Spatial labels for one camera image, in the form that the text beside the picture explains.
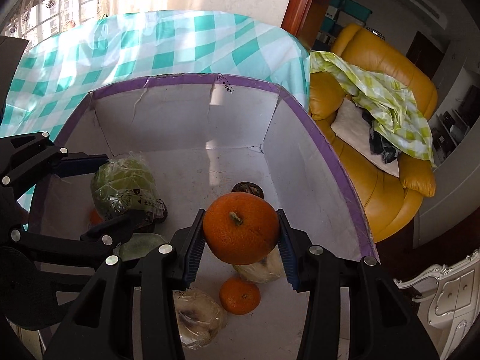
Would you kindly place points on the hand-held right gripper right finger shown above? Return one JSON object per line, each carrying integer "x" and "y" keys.
{"x": 287, "y": 255}

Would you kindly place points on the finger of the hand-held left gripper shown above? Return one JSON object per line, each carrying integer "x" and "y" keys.
{"x": 82, "y": 165}
{"x": 112, "y": 228}

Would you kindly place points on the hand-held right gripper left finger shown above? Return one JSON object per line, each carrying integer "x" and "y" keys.
{"x": 195, "y": 247}

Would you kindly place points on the orange mandarin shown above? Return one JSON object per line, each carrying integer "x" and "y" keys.
{"x": 240, "y": 228}
{"x": 95, "y": 218}
{"x": 240, "y": 296}

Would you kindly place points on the small green fruit half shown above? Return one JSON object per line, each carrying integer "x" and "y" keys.
{"x": 144, "y": 245}

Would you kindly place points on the large green fruit half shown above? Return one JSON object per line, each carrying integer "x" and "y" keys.
{"x": 123, "y": 187}

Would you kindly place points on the purple cardboard box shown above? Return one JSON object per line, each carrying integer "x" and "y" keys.
{"x": 180, "y": 120}

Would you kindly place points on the yellow leather sofa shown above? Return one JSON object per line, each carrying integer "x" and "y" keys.
{"x": 375, "y": 195}

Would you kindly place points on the dark patterned cloth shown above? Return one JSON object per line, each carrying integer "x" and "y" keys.
{"x": 380, "y": 146}

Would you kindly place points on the white pillow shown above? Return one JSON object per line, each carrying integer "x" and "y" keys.
{"x": 348, "y": 123}

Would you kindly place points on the teal white checked tablecloth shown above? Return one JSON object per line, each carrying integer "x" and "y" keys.
{"x": 168, "y": 45}

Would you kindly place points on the floral lace curtain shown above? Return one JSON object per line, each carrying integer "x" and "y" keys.
{"x": 56, "y": 3}

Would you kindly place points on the white shelf cabinet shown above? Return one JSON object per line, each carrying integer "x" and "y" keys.
{"x": 442, "y": 195}

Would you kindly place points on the white ornate cabinet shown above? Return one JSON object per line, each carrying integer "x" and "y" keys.
{"x": 457, "y": 292}

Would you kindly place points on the green white checked cloth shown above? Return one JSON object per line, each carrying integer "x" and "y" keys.
{"x": 390, "y": 101}

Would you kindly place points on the dark wooden door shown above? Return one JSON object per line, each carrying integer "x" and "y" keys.
{"x": 422, "y": 50}

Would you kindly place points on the teal storage box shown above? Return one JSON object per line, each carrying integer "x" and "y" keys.
{"x": 339, "y": 0}
{"x": 358, "y": 10}

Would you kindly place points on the ceiling air vent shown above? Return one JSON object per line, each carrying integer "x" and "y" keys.
{"x": 416, "y": 0}

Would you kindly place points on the wooden door frame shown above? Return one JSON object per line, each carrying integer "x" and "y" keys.
{"x": 300, "y": 3}

